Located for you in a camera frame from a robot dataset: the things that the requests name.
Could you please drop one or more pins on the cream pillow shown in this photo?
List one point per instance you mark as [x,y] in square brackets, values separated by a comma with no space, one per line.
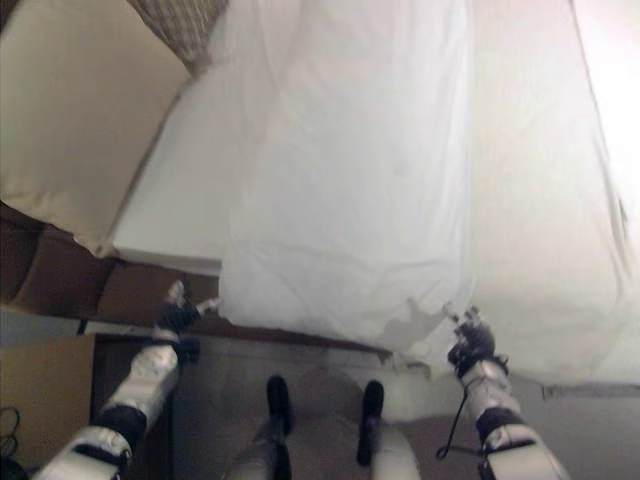
[75,125]

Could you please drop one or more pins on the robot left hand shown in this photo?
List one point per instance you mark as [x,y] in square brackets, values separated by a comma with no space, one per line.
[179,312]

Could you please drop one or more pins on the white duvet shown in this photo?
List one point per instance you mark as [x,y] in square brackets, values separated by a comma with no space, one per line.
[400,190]

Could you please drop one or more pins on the patterned beige headboard cushion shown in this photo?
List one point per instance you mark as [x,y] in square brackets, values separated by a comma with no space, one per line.
[175,30]

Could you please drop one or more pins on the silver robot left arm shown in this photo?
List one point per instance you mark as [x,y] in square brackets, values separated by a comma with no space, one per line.
[107,415]

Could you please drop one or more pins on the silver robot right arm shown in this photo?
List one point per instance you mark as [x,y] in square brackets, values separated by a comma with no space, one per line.
[505,425]

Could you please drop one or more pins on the white mattress sheet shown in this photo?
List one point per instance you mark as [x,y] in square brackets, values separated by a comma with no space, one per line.
[175,190]

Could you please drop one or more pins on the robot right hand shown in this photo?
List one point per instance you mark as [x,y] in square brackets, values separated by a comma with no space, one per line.
[471,339]

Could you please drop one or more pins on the brown wooden nightstand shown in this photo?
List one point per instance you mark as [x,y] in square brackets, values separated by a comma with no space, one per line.
[45,400]

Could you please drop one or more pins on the silver robot right leg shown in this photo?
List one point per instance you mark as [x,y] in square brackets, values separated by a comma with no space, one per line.
[380,440]

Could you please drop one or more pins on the brown wooden bed frame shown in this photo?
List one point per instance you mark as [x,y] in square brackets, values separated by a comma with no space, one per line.
[150,295]

